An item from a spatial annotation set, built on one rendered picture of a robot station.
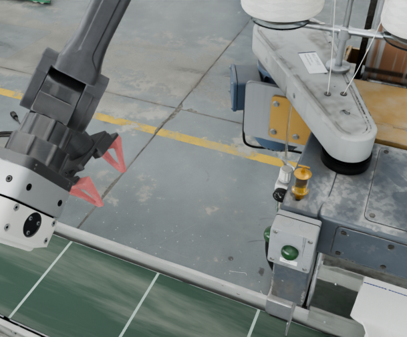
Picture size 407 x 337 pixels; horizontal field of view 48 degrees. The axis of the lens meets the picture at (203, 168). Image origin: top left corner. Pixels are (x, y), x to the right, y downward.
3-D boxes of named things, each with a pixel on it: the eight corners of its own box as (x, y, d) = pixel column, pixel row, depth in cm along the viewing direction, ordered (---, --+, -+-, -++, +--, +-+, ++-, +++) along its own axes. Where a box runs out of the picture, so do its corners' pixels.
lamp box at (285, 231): (266, 260, 81) (270, 227, 75) (274, 241, 84) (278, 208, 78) (308, 274, 78) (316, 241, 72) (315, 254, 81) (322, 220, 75)
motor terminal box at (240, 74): (230, 120, 120) (231, 82, 113) (228, 99, 128) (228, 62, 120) (262, 119, 120) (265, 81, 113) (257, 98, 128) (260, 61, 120)
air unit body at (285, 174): (269, 221, 111) (275, 174, 100) (275, 208, 114) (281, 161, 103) (287, 227, 109) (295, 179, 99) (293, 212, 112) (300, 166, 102)
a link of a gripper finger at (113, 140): (140, 162, 92) (113, 126, 88) (125, 186, 87) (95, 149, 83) (117, 168, 96) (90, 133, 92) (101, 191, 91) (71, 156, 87)
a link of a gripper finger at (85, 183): (125, 185, 87) (95, 148, 83) (107, 212, 83) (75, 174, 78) (101, 190, 91) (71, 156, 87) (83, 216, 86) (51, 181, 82)
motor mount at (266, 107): (241, 137, 121) (243, 83, 110) (249, 123, 126) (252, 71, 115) (349, 163, 112) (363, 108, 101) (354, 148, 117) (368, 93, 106)
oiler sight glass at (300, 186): (291, 192, 78) (293, 176, 75) (295, 182, 79) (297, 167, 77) (305, 196, 77) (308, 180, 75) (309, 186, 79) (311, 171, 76)
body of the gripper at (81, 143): (112, 137, 87) (88, 106, 84) (85, 172, 80) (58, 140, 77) (89, 144, 91) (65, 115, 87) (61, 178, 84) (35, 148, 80)
